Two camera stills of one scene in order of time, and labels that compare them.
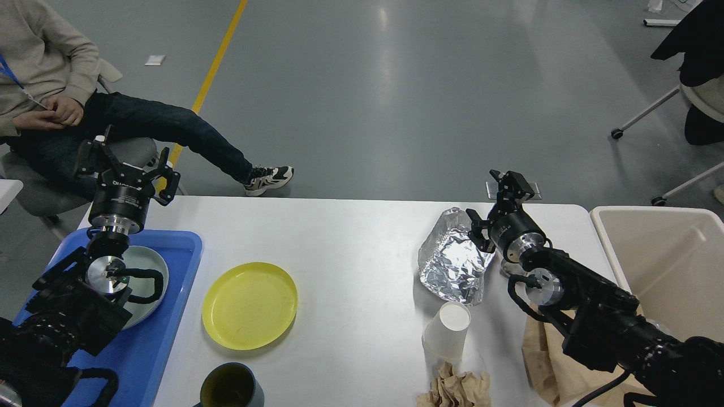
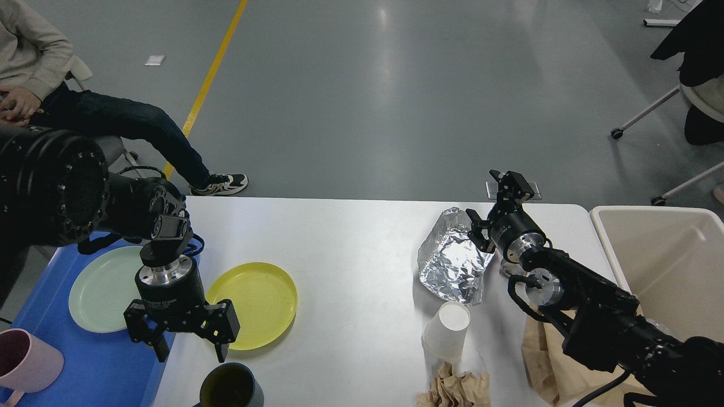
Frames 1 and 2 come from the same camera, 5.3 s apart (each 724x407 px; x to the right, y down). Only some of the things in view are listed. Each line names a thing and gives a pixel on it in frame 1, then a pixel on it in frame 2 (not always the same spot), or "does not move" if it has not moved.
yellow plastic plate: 249,306 does not move
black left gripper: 121,201 to 172,301
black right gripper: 512,232 does not move
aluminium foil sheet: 451,265 does not move
